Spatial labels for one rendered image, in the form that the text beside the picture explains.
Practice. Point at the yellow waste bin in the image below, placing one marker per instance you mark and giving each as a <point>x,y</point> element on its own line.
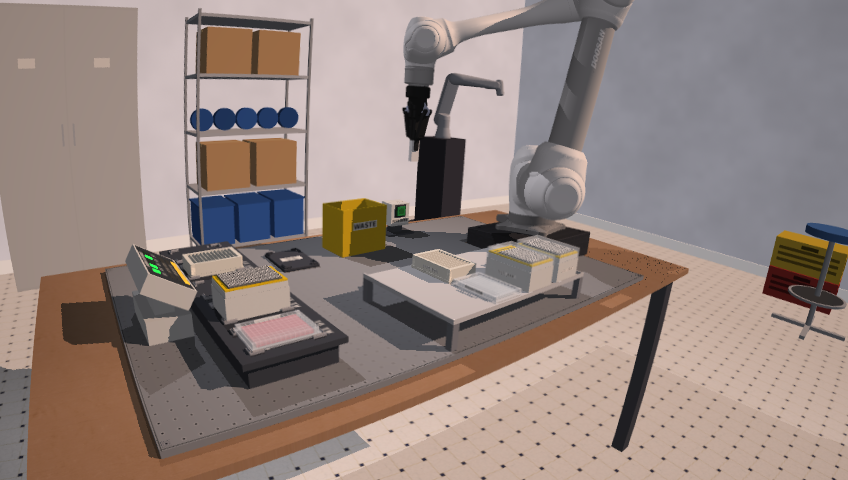
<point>352,232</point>

